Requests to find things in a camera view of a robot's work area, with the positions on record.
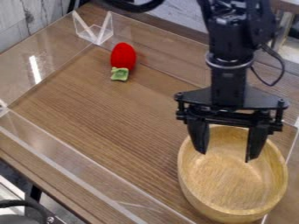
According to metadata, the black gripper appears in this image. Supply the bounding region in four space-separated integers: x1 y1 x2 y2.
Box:
174 87 290 162

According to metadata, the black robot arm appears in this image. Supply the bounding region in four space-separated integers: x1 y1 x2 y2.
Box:
174 0 288 161

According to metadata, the brown wooden bowl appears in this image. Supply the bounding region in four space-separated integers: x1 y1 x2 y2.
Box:
178 125 288 224

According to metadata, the red plush strawberry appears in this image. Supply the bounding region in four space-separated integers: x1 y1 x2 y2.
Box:
110 42 136 81

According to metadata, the clear acrylic corner bracket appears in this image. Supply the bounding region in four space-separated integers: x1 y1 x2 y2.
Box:
71 11 114 46

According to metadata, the clear acrylic tray wall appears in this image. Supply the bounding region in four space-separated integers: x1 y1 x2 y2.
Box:
0 8 299 224

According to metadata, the black cable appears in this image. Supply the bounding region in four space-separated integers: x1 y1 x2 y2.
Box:
0 200 54 220

